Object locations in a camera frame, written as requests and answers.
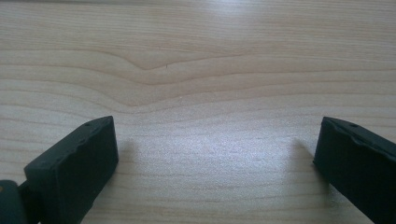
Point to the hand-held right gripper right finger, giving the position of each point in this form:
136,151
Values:
358,165

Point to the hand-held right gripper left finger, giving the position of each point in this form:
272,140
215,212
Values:
74,168

